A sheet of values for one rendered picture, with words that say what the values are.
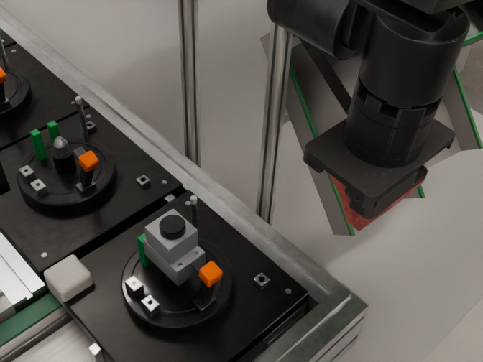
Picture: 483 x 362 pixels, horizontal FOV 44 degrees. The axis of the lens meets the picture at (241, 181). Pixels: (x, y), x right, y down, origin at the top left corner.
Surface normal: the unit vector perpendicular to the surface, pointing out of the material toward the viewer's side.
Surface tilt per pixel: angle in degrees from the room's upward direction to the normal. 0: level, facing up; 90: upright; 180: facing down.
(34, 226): 0
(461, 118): 90
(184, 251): 90
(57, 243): 0
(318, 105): 45
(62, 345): 0
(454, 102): 90
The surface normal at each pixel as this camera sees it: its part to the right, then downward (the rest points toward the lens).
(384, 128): -0.34, 0.68
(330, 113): 0.41, -0.05
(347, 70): 0.26, -0.37
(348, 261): 0.04, -0.69
